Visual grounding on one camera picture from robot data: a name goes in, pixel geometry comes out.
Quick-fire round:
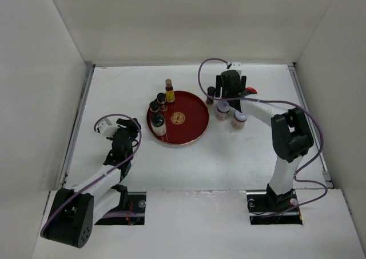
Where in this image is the black label spice bottle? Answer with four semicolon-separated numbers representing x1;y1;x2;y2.
205;86;216;106

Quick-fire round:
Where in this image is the red lid orange jar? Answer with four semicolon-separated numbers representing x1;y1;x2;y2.
245;87;257;94

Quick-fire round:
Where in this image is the white lid sauce jar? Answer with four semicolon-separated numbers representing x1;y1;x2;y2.
215;101;230;121

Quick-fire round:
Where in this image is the white lid paste jar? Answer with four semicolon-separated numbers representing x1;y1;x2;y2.
231;110;248;129

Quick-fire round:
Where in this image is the clear salt shaker black cap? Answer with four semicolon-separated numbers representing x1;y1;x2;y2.
150;113;166;137

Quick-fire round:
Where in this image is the black cap pepper bottle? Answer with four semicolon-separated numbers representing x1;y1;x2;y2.
149;101;160;114

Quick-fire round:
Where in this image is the yellow label sesame oil bottle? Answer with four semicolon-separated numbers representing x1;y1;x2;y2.
165;79;175;103

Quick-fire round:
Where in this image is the black cap spice bottle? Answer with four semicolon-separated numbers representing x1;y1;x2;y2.
157;93;167;112

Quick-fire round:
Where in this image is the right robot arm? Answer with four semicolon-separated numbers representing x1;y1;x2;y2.
215;70;314;211

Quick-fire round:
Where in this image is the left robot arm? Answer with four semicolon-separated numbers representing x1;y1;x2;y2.
40;114;144;248

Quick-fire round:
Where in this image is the red round tray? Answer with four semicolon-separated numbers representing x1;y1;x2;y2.
154;91;209;145

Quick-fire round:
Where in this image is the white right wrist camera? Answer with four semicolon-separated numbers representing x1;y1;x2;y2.
227;62;242;71

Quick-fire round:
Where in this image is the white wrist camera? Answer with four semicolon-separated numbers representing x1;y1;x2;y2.
96;120;118;138
227;62;242;71

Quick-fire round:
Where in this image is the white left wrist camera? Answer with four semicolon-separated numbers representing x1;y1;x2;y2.
96;120;118;138

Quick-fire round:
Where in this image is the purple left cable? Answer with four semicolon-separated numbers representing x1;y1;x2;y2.
39;113;142;237

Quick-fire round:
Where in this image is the purple cable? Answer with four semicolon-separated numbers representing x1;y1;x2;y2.
198;58;329;218
39;113;142;237

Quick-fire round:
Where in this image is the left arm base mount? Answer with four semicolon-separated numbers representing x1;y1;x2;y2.
96;192;147;226

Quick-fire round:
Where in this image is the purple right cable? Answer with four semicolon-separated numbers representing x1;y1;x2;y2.
198;58;329;218

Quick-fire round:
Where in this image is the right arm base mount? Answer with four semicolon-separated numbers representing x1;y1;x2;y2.
246;189;303;225

